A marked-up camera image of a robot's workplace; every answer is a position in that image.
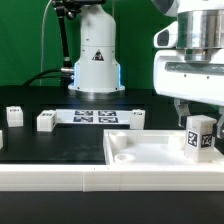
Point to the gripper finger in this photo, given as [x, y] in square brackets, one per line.
[182, 109]
[220, 124]

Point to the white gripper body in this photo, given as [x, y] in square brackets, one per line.
[195, 81]

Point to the white square tabletop part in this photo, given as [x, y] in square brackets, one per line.
[150, 147]

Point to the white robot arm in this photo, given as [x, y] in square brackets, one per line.
[200, 34]

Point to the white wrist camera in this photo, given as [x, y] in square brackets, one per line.
[167, 37]

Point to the white front fence wall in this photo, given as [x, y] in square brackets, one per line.
[90, 178]

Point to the white marker base plate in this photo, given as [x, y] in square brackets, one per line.
[98, 117]

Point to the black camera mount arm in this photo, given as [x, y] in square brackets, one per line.
[69, 9]

